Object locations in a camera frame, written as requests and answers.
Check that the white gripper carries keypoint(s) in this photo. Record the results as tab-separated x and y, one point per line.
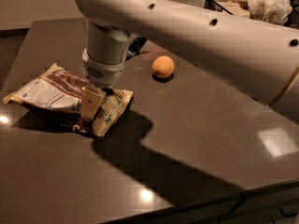
100	72

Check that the brown and cream chip bag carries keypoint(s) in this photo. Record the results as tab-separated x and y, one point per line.
57	94

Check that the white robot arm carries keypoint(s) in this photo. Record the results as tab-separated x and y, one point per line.
255	57

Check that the blue crumpled chip bag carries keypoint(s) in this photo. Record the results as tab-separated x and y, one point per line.
135	47

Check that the orange fruit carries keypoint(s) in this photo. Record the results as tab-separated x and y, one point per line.
163	67

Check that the white plastic utensil packets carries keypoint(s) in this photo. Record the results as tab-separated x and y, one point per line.
272	11

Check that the black wire napkin basket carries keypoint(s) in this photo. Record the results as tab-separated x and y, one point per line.
237	8

